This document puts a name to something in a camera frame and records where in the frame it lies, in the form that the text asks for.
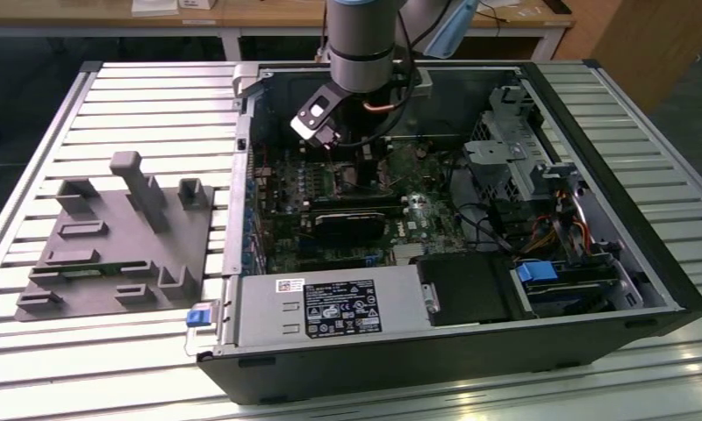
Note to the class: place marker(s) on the CPU socket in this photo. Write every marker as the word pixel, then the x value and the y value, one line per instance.
pixel 341 184

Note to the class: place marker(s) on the black open PC case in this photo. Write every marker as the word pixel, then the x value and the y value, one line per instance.
pixel 386 377

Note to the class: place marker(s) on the black graphics card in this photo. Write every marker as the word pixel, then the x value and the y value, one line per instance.
pixel 348 228

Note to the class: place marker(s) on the grey power supply unit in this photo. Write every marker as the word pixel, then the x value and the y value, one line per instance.
pixel 258 316

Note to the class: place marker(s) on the black faced wrist camera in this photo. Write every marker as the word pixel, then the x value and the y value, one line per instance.
pixel 315 109

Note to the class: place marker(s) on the metal drive cage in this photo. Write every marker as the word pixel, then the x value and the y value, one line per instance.
pixel 497 153

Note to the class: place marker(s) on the wooden cabinet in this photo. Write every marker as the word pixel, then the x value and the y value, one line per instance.
pixel 667 44

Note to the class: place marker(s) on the green motherboard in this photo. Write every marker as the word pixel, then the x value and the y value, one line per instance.
pixel 421 219

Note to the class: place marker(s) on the white paper box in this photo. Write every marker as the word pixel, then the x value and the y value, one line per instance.
pixel 153 6

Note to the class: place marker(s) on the black drive bay box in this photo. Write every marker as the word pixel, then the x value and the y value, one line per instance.
pixel 468 285

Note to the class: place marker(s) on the blue case latch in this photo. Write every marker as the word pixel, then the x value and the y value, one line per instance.
pixel 198 318

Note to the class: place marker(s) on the grey parts rack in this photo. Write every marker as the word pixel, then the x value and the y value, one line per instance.
pixel 123 245

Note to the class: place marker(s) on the blue disk carrier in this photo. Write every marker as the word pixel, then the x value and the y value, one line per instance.
pixel 536 272

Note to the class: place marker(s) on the wooden desk white legs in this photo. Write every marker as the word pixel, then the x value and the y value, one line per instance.
pixel 94 22

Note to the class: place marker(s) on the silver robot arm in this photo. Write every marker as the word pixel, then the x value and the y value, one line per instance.
pixel 357 44

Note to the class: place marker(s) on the white box dark label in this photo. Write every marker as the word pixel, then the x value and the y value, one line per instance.
pixel 198 3

